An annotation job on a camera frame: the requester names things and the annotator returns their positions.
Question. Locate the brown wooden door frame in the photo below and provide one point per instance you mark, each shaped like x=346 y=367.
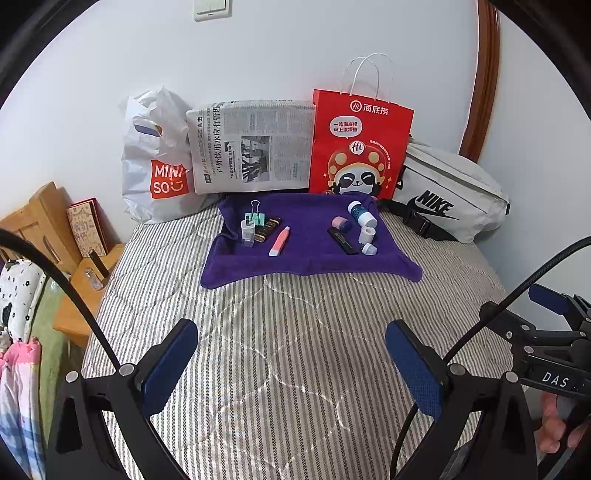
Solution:
x=485 y=69

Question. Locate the white patterned cloth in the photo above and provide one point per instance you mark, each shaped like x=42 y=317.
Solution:
x=18 y=295

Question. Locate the pink printed cloth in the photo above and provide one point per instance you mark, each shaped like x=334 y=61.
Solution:
x=18 y=406

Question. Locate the white tape roll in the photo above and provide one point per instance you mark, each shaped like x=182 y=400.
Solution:
x=368 y=235

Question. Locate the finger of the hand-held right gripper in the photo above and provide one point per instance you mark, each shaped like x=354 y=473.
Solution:
x=517 y=323
x=549 y=297

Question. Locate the white plastic shopping bag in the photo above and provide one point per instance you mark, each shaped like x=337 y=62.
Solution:
x=147 y=184

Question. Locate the green cloth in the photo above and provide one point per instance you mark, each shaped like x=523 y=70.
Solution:
x=53 y=337

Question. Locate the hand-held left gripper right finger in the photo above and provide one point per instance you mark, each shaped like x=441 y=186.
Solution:
x=418 y=369

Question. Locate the white charger plug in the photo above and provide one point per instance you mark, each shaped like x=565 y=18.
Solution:
x=248 y=234

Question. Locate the small glass bottle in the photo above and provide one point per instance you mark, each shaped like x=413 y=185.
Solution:
x=93 y=280

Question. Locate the white wall switch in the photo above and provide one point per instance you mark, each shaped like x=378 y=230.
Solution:
x=212 y=9

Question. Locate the pink highlighter pen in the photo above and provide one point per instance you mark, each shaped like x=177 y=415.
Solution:
x=280 y=241

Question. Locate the dark lipstick tube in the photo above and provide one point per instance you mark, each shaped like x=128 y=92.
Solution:
x=268 y=229

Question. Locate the striped bed cover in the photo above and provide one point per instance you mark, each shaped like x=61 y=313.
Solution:
x=286 y=350

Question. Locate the folded newspaper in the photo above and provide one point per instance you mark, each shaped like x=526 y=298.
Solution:
x=258 y=143

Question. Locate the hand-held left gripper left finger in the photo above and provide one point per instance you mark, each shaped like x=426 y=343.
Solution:
x=168 y=364

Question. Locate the green binder clip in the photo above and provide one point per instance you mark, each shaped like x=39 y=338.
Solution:
x=256 y=217

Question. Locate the red panda paper bag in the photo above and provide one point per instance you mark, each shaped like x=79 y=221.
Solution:
x=360 y=138

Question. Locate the wooden nightstand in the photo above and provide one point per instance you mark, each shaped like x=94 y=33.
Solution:
x=78 y=314

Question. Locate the illustrated book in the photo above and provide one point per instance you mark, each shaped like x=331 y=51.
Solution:
x=87 y=226

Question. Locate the person's right hand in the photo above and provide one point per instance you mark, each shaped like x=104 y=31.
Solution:
x=551 y=429

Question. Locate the black tube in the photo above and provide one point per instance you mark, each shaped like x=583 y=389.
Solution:
x=342 y=241

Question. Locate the white waist bag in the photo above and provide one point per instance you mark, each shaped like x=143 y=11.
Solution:
x=457 y=184

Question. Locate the small white cap bottle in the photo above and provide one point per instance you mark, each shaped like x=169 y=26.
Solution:
x=369 y=249

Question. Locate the purple towel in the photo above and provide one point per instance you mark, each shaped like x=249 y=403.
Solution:
x=309 y=258

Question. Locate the white bottle blue label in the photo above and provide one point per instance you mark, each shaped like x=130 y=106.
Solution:
x=361 y=213

